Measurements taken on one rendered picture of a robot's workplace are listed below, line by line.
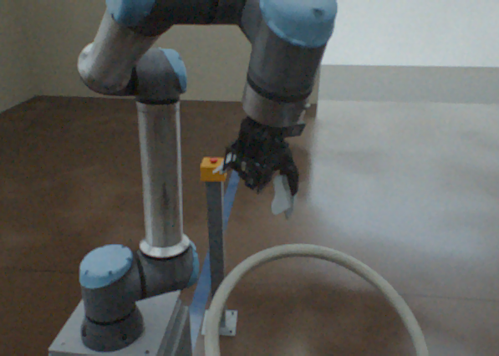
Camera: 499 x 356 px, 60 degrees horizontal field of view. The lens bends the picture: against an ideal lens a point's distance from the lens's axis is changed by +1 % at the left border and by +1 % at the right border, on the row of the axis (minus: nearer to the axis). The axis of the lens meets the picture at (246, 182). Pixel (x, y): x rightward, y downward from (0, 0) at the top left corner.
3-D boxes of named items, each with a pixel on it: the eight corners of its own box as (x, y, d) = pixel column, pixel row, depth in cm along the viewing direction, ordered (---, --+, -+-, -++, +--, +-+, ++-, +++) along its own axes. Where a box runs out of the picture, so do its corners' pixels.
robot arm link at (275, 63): (317, -33, 53) (360, 7, 47) (292, 58, 62) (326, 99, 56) (247, -33, 49) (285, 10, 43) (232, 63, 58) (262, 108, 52)
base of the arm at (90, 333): (69, 349, 127) (65, 323, 123) (95, 305, 144) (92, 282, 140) (132, 355, 126) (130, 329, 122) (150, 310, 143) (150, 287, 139)
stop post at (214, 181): (236, 312, 269) (235, 153, 221) (235, 336, 251) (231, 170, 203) (206, 311, 270) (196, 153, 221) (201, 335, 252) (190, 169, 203)
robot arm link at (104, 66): (70, 55, 107) (106, -89, 46) (121, 54, 112) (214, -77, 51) (78, 102, 108) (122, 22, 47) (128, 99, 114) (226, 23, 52)
